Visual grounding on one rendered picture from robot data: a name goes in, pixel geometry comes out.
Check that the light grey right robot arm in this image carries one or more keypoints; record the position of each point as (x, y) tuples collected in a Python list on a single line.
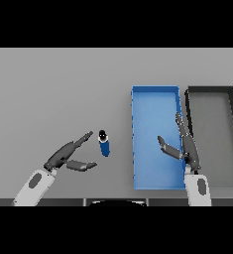
[(197, 189)]

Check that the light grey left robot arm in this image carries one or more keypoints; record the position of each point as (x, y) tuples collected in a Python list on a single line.
[(33, 187)]

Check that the dark grey bin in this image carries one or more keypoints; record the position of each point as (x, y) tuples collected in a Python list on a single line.
[(215, 132)]

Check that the blue bin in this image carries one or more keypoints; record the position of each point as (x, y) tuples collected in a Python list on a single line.
[(156, 137)]

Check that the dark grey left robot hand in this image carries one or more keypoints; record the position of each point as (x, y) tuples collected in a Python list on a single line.
[(62, 155)]

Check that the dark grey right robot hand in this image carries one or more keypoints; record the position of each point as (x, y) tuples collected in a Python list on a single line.
[(189, 150)]

